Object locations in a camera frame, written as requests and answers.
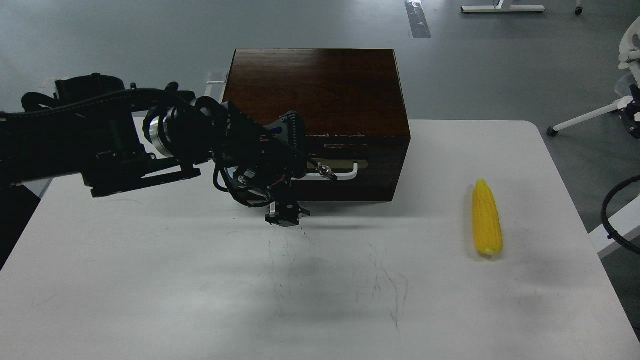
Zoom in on white desk leg base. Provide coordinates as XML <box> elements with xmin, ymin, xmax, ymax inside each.
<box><xmin>460</xmin><ymin>0</ymin><xmax>546</xmax><ymax>14</ymax></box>

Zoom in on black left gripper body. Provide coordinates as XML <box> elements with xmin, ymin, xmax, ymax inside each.
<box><xmin>212</xmin><ymin>102</ymin><xmax>311</xmax><ymax>208</ymax></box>

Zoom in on grey floor tape strip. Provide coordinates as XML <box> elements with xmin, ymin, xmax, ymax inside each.
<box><xmin>403</xmin><ymin>0</ymin><xmax>432</xmax><ymax>39</ymax></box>

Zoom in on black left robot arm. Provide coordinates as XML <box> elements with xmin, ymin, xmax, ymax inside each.
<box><xmin>0</xmin><ymin>73</ymin><xmax>339</xmax><ymax>227</ymax></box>

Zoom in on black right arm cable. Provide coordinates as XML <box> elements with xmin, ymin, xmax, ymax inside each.
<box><xmin>600</xmin><ymin>175</ymin><xmax>640</xmax><ymax>256</ymax></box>

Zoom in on yellow corn cob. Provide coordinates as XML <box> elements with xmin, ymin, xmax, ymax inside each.
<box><xmin>471</xmin><ymin>178</ymin><xmax>503</xmax><ymax>256</ymax></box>

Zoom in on wooden drawer with white handle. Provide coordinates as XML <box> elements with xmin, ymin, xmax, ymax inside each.
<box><xmin>306</xmin><ymin>137</ymin><xmax>409</xmax><ymax>174</ymax></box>

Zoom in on camera module on left wrist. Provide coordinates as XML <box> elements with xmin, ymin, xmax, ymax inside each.
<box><xmin>265</xmin><ymin>111</ymin><xmax>307</xmax><ymax>152</ymax></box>

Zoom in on dark wooden drawer cabinet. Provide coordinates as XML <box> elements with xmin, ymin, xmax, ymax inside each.
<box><xmin>222</xmin><ymin>48</ymin><xmax>410</xmax><ymax>202</ymax></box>

